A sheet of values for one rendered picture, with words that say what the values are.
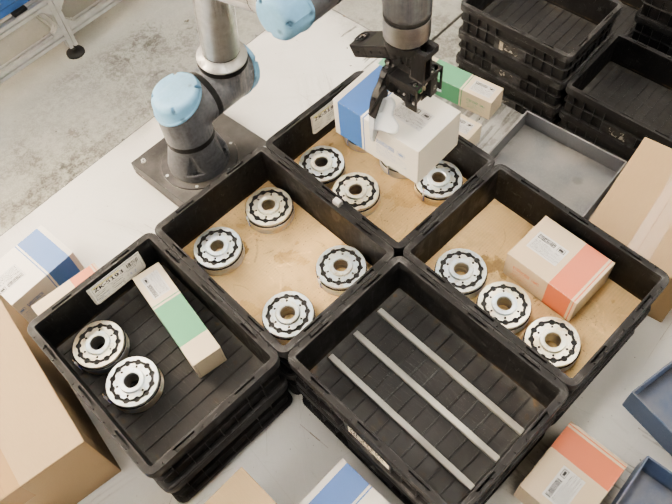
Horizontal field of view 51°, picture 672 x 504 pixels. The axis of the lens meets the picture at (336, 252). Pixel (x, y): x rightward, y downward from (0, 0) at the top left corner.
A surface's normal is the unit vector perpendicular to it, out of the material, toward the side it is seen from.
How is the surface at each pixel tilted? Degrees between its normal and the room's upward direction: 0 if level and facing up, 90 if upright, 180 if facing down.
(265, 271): 0
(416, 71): 90
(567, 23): 0
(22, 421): 0
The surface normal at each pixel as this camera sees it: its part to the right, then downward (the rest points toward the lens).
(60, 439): -0.07, -0.52
